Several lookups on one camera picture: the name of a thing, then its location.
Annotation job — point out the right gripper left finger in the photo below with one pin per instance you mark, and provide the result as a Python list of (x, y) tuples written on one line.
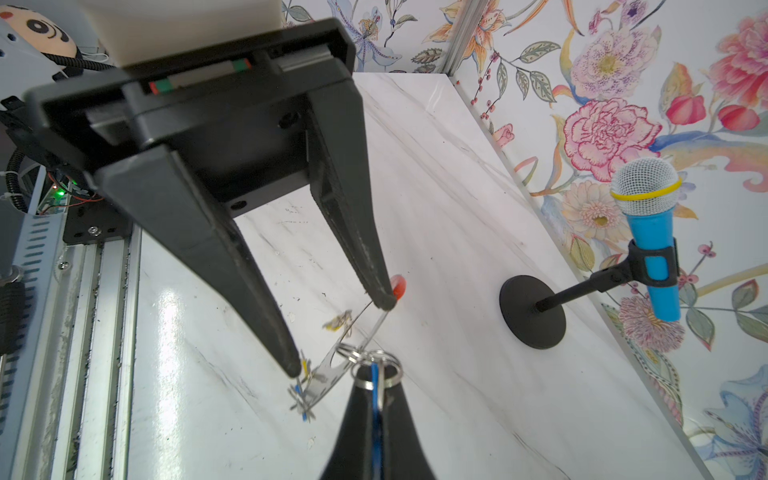
[(351, 457)]

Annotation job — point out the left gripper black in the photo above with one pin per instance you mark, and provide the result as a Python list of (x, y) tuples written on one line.
[(247, 121)]

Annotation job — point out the toy microphone blue yellow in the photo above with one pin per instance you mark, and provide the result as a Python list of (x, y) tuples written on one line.
[(646, 191)]

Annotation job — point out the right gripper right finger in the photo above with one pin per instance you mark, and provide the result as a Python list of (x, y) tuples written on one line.
[(400, 452)]

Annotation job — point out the blue key tag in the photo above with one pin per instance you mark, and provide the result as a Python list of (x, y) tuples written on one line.
[(378, 377)]

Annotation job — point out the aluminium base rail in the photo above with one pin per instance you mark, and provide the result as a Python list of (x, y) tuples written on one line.
[(66, 393)]

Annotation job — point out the cartoon face plush toy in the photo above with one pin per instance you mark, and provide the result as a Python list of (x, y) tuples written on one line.
[(38, 31)]

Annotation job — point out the metal keyring with red handle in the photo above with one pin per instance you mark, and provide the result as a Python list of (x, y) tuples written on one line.
[(350, 351)]

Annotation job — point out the yellow key tag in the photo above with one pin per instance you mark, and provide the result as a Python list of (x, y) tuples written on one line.
[(338, 322)]

